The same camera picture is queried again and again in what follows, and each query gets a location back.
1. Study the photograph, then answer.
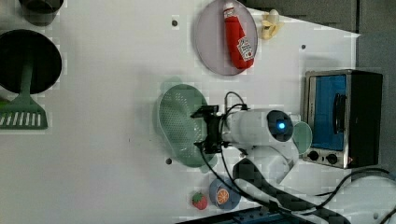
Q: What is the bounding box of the red ketchup bottle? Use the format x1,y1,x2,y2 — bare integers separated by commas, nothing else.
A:
223,2,254,70

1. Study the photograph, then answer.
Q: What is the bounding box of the left toy strawberry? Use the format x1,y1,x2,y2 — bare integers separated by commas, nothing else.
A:
191,192,207,210

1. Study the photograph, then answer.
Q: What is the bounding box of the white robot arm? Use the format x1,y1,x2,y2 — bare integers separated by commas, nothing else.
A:
191,104,395,224

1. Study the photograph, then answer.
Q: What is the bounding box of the green slotted spatula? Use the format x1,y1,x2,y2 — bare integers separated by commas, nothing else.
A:
0,63,48,130

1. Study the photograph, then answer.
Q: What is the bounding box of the blue bowl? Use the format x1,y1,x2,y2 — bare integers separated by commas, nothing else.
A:
209,179,241,210

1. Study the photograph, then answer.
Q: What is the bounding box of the peeled toy banana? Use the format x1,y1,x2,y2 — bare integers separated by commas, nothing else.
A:
262,9,284,40

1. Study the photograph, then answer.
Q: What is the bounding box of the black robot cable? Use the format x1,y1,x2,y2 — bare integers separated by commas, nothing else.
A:
199,91,396,224

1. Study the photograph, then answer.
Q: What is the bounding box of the green oval strainer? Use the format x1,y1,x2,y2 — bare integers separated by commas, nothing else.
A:
157,84,217,173

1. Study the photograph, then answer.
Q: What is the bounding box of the grey round plate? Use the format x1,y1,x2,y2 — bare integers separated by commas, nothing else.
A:
194,0,259,76

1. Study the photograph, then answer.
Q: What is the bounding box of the orange slice toy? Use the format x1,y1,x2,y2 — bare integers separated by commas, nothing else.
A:
216,188,230,205

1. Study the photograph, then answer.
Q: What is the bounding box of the black toaster oven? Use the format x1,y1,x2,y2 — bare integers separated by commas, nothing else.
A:
303,69,383,169

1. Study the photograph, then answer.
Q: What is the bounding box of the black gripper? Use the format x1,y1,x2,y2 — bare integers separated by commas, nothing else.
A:
191,105,223,154

